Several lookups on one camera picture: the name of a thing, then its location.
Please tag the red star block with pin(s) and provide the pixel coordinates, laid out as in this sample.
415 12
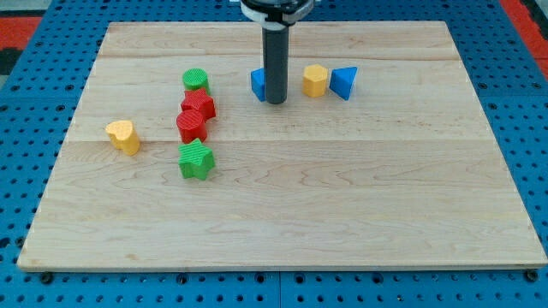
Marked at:
201 101

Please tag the yellow heart block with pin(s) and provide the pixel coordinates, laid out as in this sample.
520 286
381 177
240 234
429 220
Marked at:
123 136

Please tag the blue block behind rod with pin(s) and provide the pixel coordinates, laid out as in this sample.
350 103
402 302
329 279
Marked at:
257 78

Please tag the red cylinder block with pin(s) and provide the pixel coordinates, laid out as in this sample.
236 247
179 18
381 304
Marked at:
191 126

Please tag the light wooden board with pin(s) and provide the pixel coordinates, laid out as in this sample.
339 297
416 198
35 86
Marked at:
405 175

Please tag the green cylinder block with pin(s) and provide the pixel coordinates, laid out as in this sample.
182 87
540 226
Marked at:
196 78

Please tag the yellow hexagon block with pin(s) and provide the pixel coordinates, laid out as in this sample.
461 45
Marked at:
314 80

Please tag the black white robot end flange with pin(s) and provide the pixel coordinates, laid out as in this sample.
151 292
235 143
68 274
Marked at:
275 15

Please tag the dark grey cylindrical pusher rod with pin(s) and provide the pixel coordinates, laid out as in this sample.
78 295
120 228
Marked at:
275 62

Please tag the blue triangle block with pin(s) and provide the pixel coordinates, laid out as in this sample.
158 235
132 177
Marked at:
342 81

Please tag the green star block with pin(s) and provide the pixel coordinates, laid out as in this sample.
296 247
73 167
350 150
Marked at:
195 160

